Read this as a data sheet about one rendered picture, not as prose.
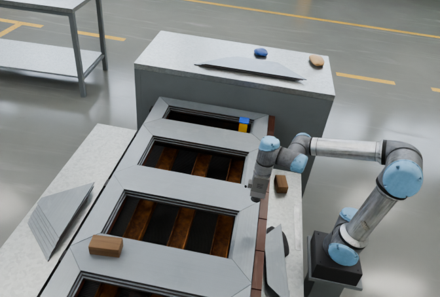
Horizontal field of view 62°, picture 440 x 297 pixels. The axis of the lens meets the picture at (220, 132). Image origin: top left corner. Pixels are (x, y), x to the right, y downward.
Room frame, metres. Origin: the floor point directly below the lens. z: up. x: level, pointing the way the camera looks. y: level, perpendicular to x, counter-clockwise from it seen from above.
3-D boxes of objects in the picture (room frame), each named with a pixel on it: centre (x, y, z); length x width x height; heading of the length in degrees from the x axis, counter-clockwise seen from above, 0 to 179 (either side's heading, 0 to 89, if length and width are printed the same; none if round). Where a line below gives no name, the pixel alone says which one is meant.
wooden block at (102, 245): (0.88, 0.40, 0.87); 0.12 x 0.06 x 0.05; 90
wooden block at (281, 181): (1.54, -0.38, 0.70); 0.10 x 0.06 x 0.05; 6
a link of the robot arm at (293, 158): (1.13, -0.30, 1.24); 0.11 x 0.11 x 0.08; 67
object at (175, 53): (2.38, -0.07, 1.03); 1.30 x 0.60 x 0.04; 84
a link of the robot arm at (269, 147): (1.15, -0.20, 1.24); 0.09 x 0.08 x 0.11; 67
